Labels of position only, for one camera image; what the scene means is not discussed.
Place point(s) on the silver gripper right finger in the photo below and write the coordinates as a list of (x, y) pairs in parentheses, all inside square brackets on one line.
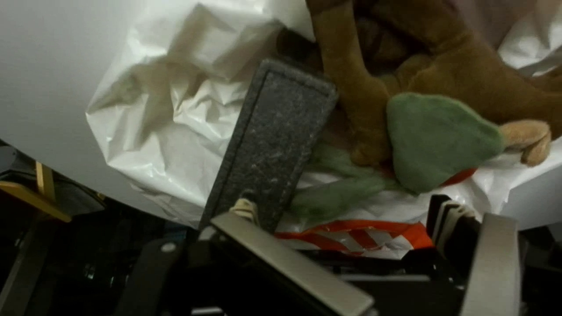
[(495, 269)]

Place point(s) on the brown and green plush toy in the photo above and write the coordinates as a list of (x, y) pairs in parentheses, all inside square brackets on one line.
[(446, 63)]

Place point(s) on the white and orange plastic bag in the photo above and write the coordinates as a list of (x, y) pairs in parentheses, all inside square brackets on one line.
[(177, 128)]

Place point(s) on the grey felt block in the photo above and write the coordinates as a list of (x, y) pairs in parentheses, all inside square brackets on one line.
[(270, 141)]

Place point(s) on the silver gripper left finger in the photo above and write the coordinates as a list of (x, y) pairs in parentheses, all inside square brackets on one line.
[(293, 265)]

